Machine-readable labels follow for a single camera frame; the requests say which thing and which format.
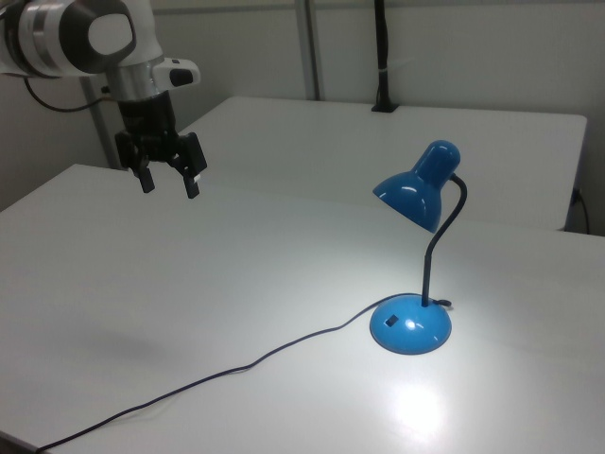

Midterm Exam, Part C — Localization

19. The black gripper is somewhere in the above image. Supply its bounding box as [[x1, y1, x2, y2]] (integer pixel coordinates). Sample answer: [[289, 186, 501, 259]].
[[114, 89, 209, 201]]

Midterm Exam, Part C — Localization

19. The blue gooseneck desk lamp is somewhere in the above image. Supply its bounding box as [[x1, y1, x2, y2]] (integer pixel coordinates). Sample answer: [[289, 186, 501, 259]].
[[368, 139, 470, 356]]

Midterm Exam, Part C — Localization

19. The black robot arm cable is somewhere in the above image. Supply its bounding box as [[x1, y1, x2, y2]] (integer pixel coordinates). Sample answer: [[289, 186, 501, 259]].
[[24, 75, 117, 114]]

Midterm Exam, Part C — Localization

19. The black lamp power cord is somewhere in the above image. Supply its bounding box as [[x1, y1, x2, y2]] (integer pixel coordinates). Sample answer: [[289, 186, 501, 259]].
[[36, 292, 453, 451]]

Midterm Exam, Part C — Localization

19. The black clamped camera pole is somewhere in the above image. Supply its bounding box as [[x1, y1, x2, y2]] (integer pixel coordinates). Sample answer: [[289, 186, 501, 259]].
[[371, 0, 401, 114]]

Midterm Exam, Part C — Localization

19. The black wall cable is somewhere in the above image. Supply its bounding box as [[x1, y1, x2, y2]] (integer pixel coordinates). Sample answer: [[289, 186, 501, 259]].
[[574, 187, 592, 234]]

